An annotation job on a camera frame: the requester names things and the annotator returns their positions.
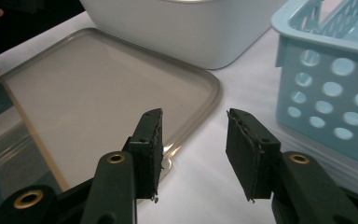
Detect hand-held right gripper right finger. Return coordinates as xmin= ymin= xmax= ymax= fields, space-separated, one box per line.
xmin=225 ymin=107 xmax=282 ymax=203

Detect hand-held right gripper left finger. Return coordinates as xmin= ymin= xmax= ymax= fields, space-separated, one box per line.
xmin=122 ymin=107 xmax=164 ymax=202

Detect clear plastic tray lid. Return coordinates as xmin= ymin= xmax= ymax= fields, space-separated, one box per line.
xmin=0 ymin=27 xmax=224 ymax=203

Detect blue perforated plastic basket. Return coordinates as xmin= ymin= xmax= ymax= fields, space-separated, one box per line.
xmin=270 ymin=0 xmax=358 ymax=171

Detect white divided storage box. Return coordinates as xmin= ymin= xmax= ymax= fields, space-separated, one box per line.
xmin=78 ymin=0 xmax=288 ymax=70

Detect white table mat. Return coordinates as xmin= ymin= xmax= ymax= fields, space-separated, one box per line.
xmin=0 ymin=11 xmax=358 ymax=224

